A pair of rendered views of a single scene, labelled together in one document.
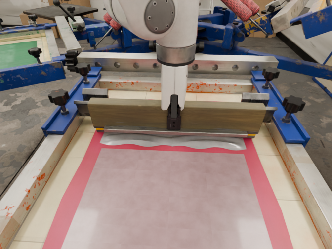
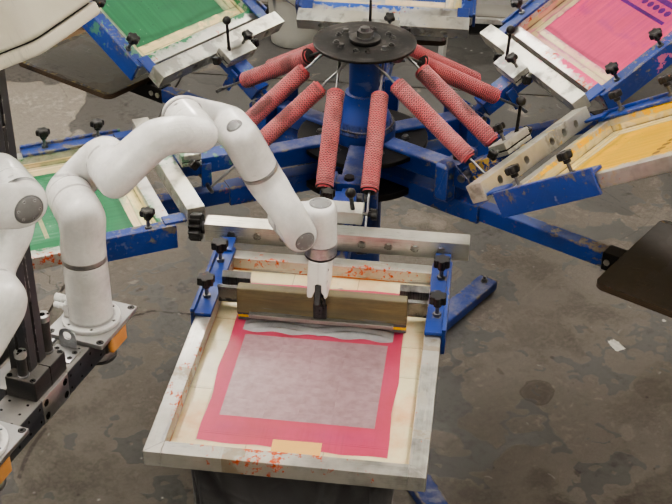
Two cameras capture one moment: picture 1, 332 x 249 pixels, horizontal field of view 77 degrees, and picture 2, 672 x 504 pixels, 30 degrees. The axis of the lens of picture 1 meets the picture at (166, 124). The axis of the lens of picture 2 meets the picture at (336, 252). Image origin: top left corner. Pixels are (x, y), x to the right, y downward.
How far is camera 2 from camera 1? 248 cm
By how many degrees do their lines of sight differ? 8
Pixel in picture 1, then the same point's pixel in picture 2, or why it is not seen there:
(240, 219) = (362, 386)
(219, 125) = (365, 316)
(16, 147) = not seen: outside the picture
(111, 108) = (259, 294)
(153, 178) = (296, 358)
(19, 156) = not seen: outside the picture
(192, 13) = (330, 229)
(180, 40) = (322, 245)
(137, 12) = (291, 241)
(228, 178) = (364, 362)
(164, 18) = (307, 242)
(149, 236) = (290, 390)
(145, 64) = not seen: hidden behind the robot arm
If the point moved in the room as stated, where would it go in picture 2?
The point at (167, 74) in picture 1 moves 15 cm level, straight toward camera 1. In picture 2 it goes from (312, 268) to (305, 305)
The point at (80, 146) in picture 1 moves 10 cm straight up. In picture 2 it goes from (223, 331) to (221, 296)
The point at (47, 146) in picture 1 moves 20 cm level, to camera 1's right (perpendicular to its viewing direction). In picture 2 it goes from (198, 326) to (283, 331)
